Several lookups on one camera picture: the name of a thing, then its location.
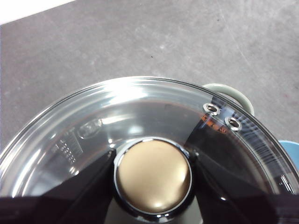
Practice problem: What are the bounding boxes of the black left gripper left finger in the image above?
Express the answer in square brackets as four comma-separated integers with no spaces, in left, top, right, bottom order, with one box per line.
[0,148,118,224]

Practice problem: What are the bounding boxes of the glass lid with green knob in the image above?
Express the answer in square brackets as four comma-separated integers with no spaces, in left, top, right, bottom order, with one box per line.
[0,75,299,224]

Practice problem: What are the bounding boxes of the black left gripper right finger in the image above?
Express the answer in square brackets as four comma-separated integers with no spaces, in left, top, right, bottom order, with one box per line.
[191,151,299,224]

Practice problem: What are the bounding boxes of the blue ribbed bowl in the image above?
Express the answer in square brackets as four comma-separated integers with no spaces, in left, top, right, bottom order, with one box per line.
[279,140,299,196]

